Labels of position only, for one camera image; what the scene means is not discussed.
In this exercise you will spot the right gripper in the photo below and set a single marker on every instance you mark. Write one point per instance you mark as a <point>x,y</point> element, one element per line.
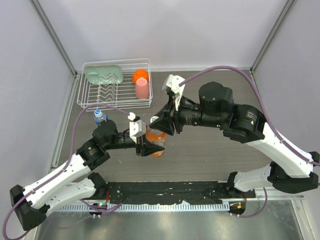
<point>165,122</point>

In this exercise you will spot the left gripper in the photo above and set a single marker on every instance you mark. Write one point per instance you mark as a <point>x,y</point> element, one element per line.
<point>146,148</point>

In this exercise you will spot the orange drink bottle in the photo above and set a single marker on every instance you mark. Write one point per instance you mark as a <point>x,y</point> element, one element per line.
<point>156,136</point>

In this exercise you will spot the blue label water bottle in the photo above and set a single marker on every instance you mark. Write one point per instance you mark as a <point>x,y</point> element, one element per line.
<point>101,119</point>

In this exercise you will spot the white blue bottle cap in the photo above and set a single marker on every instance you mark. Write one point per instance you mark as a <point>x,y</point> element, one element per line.
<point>98,113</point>

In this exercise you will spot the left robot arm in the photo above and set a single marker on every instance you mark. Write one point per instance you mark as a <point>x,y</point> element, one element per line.
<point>75,178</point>

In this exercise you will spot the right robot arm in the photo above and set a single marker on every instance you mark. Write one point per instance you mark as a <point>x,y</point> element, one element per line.
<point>245,124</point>

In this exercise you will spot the pink cup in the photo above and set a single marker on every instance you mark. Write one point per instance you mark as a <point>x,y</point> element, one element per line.
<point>142,89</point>

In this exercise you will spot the orange bowl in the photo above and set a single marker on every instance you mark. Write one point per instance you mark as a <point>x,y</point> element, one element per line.
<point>140,74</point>

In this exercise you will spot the green plastic tray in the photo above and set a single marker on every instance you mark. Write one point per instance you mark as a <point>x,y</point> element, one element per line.
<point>103,74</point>

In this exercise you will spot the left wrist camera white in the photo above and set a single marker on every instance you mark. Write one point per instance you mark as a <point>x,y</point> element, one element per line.
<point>137,127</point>

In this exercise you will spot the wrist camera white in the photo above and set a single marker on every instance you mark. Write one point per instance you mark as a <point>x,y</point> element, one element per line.
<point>172,84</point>
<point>137,127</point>

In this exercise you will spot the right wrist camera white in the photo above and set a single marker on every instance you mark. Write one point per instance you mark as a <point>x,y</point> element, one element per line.
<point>172,84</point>

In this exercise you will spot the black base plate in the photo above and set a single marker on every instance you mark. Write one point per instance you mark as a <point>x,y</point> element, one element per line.
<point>169,193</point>

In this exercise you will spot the white wire dish rack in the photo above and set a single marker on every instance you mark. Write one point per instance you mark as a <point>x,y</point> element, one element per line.
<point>121,95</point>

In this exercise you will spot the white slotted cable duct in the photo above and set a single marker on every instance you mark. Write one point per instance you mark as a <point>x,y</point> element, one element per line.
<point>139,208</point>

